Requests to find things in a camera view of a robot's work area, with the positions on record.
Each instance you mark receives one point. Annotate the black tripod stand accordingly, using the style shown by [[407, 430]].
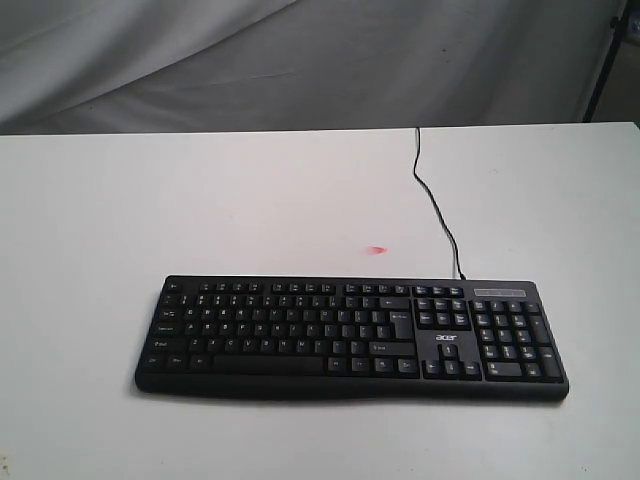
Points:
[[615, 94]]

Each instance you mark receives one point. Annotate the red mark on table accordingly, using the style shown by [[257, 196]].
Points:
[[376, 250]]

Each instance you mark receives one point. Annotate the black acer keyboard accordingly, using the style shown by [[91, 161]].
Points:
[[320, 338]]

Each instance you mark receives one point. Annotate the grey backdrop cloth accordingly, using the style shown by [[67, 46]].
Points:
[[70, 67]]

